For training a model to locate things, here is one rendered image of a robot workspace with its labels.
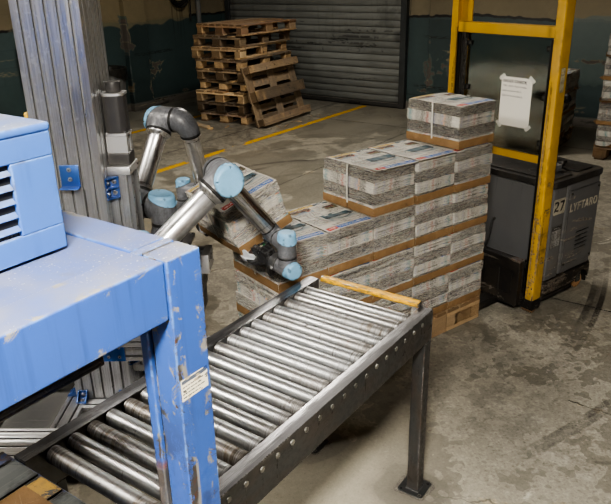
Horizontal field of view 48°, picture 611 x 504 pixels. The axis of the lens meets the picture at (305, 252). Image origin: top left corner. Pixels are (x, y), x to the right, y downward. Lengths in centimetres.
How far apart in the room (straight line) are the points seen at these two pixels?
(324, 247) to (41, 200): 220
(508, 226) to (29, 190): 366
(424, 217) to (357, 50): 737
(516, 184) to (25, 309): 368
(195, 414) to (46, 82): 177
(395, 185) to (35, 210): 249
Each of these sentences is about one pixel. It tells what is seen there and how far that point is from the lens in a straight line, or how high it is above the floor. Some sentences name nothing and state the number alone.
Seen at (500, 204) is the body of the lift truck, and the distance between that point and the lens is 446.
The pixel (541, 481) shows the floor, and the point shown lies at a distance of 310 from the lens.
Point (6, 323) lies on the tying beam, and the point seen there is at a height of 155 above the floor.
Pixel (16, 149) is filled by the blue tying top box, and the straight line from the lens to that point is 107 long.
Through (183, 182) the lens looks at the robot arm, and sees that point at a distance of 346.
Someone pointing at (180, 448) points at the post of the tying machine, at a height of 120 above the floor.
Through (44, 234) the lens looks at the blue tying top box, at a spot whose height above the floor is 158.
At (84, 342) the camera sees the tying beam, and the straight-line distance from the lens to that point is 99.
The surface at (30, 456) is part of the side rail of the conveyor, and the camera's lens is 198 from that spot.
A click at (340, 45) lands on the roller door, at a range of 1098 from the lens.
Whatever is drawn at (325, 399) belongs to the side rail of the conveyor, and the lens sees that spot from 203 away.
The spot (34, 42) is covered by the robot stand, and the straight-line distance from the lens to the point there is 273.
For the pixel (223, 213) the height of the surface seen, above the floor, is 101.
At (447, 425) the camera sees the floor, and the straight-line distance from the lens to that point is 331.
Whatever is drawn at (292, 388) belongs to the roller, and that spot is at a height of 80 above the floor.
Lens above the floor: 195
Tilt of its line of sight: 22 degrees down
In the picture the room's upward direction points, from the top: 1 degrees counter-clockwise
